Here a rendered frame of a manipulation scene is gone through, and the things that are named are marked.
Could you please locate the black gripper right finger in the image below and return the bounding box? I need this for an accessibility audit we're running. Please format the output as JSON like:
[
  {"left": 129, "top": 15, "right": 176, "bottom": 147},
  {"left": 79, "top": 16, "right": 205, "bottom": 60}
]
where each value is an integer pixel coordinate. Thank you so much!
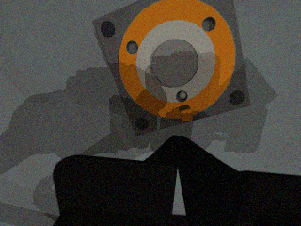
[{"left": 178, "top": 136, "right": 301, "bottom": 226}]

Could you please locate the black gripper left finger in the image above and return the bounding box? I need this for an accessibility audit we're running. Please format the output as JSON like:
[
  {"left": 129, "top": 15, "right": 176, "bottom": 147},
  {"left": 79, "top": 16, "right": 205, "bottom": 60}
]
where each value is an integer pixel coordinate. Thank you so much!
[{"left": 53, "top": 135, "right": 181, "bottom": 226}]

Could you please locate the orange round plate with holes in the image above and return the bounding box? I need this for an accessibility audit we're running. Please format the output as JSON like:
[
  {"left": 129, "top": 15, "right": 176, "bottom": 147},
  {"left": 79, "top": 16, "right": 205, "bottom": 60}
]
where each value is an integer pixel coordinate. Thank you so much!
[{"left": 119, "top": 0, "right": 236, "bottom": 122}]

